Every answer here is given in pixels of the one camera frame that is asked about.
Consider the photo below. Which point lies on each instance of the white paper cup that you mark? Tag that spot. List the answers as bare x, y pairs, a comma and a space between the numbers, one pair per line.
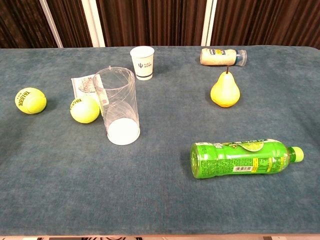
143, 62

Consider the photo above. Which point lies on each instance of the yellow pear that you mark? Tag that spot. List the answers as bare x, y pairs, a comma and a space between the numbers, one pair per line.
225, 92

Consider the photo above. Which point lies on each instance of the beige mayonnaise squeeze bottle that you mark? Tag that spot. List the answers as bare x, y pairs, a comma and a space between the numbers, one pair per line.
217, 57

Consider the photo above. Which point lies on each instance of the yellow-green tennis ball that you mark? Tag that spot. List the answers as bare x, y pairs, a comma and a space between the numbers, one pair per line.
30, 100
84, 109

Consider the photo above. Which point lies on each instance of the thin grey frame post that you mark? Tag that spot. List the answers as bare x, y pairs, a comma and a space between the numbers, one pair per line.
51, 23

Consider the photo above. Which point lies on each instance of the blue table cloth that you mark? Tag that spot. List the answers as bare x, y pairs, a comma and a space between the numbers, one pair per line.
160, 200

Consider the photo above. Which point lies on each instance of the wide white frame post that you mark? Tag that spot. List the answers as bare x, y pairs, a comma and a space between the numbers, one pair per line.
93, 25

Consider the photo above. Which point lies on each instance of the green drink bottle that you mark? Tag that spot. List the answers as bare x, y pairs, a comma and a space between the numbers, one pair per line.
237, 157

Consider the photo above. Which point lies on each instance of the clear plastic ball tube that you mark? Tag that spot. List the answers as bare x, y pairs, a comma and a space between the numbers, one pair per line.
123, 135

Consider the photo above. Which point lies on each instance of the dark brown curtain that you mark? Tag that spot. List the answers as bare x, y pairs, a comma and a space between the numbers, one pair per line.
155, 22

